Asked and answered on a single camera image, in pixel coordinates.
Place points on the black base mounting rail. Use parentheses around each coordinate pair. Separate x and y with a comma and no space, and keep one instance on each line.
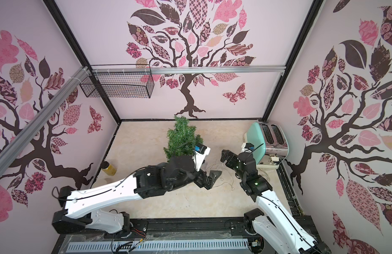
(173,229)

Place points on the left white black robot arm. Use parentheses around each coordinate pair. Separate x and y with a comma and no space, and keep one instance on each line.
(83,209)

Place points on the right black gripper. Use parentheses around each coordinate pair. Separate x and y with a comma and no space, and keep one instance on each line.
(233,159)

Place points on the yellow liquid jar black lid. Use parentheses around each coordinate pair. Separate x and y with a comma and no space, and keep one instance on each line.
(108,168)

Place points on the aluminium rail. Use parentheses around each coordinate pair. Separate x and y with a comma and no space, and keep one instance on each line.
(10,153)
(193,70)

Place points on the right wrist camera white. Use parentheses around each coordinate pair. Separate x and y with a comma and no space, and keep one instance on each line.
(247,147)

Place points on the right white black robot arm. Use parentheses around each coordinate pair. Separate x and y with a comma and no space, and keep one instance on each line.
(270,220)

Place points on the aluminium rail left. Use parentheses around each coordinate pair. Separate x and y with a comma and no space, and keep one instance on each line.
(10,153)

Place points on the mint green chrome toaster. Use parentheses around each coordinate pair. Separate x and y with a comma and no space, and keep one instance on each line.
(271,146)

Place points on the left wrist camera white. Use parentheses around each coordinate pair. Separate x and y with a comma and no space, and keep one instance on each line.
(200,153)

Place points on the black wire basket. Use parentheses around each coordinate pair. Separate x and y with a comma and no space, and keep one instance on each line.
(119,81)

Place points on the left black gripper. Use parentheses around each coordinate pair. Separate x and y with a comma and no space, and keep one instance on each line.
(209,180)

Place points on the white slotted cable duct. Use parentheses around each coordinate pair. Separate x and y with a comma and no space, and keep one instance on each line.
(195,246)

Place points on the aluminium rail back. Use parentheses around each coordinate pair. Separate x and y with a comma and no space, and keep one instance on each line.
(193,70)

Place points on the small green christmas tree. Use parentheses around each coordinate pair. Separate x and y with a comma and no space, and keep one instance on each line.
(182,139)

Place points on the string lights with star ornaments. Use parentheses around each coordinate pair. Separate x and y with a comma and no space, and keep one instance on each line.
(226,179)

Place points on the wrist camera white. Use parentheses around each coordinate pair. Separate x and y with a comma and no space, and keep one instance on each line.
(247,147)
(200,153)

